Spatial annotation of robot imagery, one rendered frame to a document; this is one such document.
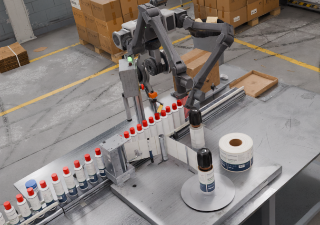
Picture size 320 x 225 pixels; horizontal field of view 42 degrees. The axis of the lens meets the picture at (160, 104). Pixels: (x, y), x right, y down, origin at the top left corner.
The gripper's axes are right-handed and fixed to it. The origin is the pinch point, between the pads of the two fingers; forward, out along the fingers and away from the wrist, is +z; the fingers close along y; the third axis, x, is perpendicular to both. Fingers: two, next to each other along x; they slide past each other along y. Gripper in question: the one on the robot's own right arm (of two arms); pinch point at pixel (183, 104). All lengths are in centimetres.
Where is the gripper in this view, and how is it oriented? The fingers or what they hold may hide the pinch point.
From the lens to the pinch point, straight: 261.8
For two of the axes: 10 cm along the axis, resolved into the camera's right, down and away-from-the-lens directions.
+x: -6.4, -2.9, 7.1
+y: 7.5, -4.3, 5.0
